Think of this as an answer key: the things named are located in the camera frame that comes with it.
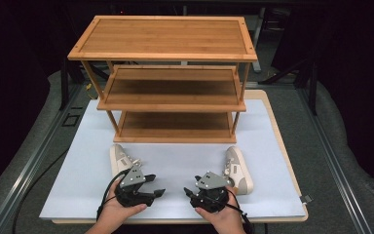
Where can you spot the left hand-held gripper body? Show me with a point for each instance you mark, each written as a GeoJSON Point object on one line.
{"type": "Point", "coordinates": [132, 178]}

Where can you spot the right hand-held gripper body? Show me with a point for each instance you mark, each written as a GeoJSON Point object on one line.
{"type": "Point", "coordinates": [212, 182]}

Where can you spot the white and grey sneaker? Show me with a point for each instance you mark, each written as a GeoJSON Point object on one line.
{"type": "Point", "coordinates": [240, 169]}
{"type": "Point", "coordinates": [118, 157]}

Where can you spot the three-tier wooden shoe rack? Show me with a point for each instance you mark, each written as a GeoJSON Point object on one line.
{"type": "Point", "coordinates": [165, 39]}

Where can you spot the person's left hand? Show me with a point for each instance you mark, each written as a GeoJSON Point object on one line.
{"type": "Point", "coordinates": [117, 213]}

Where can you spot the person's right hand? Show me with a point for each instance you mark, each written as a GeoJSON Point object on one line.
{"type": "Point", "coordinates": [227, 217]}

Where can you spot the white table mat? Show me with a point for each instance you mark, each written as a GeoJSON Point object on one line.
{"type": "Point", "coordinates": [178, 162]}

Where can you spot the light wooden board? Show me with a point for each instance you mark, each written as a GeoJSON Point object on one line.
{"type": "Point", "coordinates": [256, 94]}

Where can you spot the small yellow tag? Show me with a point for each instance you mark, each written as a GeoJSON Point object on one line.
{"type": "Point", "coordinates": [88, 86]}

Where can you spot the black metal stand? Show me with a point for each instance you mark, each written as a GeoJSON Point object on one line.
{"type": "Point", "coordinates": [64, 84]}
{"type": "Point", "coordinates": [312, 87]}

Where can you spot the white metal stand leg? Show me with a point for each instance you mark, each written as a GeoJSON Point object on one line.
{"type": "Point", "coordinates": [257, 42]}

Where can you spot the aluminium rail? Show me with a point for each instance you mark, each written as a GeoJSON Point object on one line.
{"type": "Point", "coordinates": [29, 169]}
{"type": "Point", "coordinates": [334, 162]}

